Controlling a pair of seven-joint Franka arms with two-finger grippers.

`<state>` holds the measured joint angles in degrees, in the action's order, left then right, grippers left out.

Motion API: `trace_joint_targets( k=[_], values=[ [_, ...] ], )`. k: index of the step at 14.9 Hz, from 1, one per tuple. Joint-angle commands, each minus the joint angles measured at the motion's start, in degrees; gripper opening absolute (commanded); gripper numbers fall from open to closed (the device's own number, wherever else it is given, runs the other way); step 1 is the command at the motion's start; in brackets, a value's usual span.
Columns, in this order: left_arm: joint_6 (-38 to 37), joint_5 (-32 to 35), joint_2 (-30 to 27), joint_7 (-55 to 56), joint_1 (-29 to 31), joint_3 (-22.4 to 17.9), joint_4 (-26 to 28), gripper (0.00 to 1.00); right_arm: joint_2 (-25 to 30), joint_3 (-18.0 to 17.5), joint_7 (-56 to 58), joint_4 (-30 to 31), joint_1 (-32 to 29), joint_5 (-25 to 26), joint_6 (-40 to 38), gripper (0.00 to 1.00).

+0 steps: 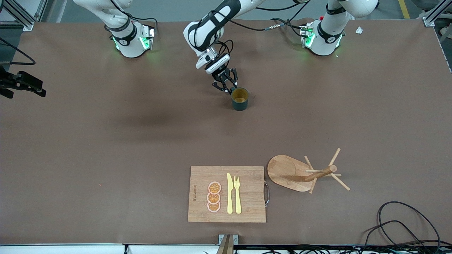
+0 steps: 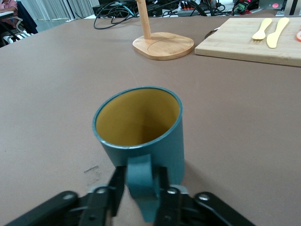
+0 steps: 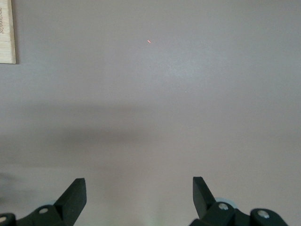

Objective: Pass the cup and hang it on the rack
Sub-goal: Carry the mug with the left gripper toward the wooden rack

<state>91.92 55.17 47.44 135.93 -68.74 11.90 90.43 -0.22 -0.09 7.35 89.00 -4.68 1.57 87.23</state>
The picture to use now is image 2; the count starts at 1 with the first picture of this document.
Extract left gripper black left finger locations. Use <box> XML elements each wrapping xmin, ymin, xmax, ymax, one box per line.
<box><xmin>4</xmin><ymin>166</ymin><xmax>128</xmax><ymax>226</ymax></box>

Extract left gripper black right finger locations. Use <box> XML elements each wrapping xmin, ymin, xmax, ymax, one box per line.
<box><xmin>154</xmin><ymin>166</ymin><xmax>257</xmax><ymax>226</ymax></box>

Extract teal mug yellow inside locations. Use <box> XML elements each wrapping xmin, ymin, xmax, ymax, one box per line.
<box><xmin>92</xmin><ymin>86</ymin><xmax>185</xmax><ymax>223</ymax></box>

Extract wooden mug rack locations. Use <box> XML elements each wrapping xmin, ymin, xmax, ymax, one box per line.
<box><xmin>132</xmin><ymin>0</ymin><xmax>195</xmax><ymax>61</ymax></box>

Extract brown table mat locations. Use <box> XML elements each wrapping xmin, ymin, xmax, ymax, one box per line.
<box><xmin>0</xmin><ymin>9</ymin><xmax>301</xmax><ymax>226</ymax></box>

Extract wooden cutting board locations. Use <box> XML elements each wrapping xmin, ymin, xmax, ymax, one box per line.
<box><xmin>194</xmin><ymin>17</ymin><xmax>301</xmax><ymax>68</ymax></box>

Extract yellow plastic fork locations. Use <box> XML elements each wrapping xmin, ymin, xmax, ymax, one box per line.
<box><xmin>252</xmin><ymin>18</ymin><xmax>273</xmax><ymax>40</ymax></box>

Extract yellow plastic knife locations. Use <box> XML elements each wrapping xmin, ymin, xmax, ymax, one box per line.
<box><xmin>266</xmin><ymin>17</ymin><xmax>290</xmax><ymax>49</ymax></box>

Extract chair with dark jacket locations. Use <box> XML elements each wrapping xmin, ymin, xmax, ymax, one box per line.
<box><xmin>16</xmin><ymin>1</ymin><xmax>39</xmax><ymax>35</ymax></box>

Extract power strip orange switches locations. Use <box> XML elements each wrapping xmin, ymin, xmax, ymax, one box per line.
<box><xmin>178</xmin><ymin>0</ymin><xmax>200</xmax><ymax>12</ymax></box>

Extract black control box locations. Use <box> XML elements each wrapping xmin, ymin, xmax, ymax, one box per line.
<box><xmin>232</xmin><ymin>0</ymin><xmax>259</xmax><ymax>15</ymax></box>

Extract person in pink shirt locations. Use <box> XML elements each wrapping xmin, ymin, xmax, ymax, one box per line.
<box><xmin>0</xmin><ymin>0</ymin><xmax>19</xmax><ymax>28</ymax></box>

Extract black looped cable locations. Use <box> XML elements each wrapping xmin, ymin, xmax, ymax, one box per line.
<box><xmin>93</xmin><ymin>3</ymin><xmax>142</xmax><ymax>30</ymax></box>

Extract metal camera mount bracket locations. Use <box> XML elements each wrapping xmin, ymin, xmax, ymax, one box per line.
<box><xmin>274</xmin><ymin>0</ymin><xmax>297</xmax><ymax>17</ymax></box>

